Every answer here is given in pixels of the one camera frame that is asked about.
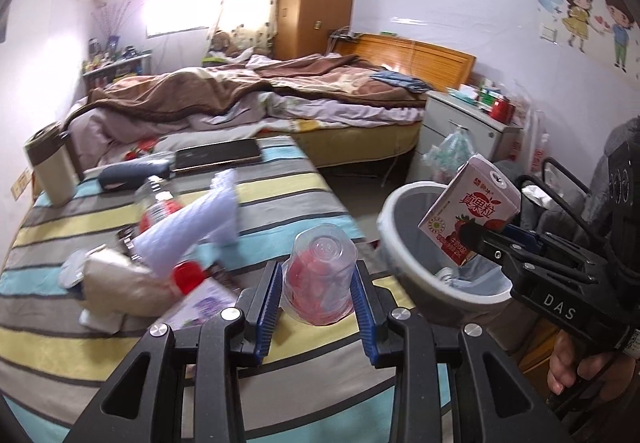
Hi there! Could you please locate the red mug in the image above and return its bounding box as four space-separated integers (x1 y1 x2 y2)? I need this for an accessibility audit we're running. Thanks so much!
489 96 514 122

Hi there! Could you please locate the white bag with red print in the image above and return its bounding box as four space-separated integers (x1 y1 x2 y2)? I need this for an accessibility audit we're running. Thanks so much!
510 110 551 175

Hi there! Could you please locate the brown blanket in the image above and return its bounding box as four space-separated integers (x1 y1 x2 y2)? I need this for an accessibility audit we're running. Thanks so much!
87 52 432 125

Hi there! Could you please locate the dark flat laptop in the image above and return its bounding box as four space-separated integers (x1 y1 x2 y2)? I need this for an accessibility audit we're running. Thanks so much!
172 138 264 173

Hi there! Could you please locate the person's right hand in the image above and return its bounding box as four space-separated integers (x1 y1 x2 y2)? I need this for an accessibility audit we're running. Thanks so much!
549 329 632 396

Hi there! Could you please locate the beige paper bag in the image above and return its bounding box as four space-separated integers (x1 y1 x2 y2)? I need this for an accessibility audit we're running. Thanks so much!
80 245 182 320

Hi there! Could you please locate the clear plastic cup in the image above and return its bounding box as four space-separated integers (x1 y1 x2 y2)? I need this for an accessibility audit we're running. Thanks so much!
280 229 358 327

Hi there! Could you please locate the cluttered white shelf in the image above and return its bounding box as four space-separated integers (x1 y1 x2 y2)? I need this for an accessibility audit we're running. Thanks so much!
80 36 153 92

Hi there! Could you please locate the bright window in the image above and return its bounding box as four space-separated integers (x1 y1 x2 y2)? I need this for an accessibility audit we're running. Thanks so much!
142 0 226 37

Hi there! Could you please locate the cartoon couple wall sticker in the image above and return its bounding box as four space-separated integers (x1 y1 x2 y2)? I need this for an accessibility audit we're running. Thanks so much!
559 0 634 72

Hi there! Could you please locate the grey waste bin with liner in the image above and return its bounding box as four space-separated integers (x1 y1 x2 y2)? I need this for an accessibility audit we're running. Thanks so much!
377 180 516 324

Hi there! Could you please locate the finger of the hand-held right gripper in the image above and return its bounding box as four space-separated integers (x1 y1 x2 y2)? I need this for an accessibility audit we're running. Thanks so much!
500 223 601 269
459 222 591 286

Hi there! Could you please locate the clear plastic bag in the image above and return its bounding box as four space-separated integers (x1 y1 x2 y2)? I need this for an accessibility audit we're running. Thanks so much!
422 123 476 185

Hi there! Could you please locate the white nightstand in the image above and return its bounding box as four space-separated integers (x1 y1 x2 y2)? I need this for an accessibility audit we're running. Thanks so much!
417 88 524 184

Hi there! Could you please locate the wooden headboard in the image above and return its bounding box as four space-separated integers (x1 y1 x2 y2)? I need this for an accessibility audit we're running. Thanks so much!
331 33 477 92

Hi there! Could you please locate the dark blue pouch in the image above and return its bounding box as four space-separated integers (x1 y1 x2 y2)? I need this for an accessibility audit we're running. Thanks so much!
97 159 174 194

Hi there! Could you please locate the white foam net sleeve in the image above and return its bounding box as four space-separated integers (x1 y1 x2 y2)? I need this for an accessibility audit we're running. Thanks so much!
135 168 241 281

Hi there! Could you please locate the folded blue cloth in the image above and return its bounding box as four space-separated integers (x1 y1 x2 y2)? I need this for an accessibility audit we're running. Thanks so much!
372 70 432 93

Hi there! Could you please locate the clear bottle with red cap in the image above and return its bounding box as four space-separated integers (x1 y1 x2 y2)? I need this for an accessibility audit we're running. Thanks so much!
117 176 208 296

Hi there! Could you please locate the beige thermos jug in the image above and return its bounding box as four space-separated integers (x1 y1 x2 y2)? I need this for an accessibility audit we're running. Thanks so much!
24 120 79 207

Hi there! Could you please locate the striped bedsheet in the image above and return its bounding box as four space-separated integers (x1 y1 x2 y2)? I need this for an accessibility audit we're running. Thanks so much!
0 136 416 430

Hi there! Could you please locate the wooden bed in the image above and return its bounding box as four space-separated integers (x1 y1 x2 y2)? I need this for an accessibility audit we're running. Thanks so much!
65 33 477 170

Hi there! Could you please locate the pink strawberry milk carton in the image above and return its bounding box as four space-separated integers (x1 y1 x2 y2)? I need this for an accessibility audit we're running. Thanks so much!
417 154 522 268

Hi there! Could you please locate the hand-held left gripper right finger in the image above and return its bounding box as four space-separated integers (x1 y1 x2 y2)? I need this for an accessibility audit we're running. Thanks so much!
349 260 576 443

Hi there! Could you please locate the white foil lid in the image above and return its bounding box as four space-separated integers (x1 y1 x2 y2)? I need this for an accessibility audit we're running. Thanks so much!
57 248 107 289

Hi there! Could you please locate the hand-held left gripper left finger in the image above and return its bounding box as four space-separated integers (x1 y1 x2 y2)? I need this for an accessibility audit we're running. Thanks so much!
65 260 287 443

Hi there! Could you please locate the dried branch decoration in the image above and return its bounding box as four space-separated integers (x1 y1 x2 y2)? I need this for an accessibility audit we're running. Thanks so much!
92 0 134 42

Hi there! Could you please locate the brown teddy bear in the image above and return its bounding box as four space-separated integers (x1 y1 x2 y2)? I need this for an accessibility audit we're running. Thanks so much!
207 30 242 57

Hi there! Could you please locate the purple snack packet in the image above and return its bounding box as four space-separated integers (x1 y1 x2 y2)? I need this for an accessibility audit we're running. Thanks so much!
162 277 242 330

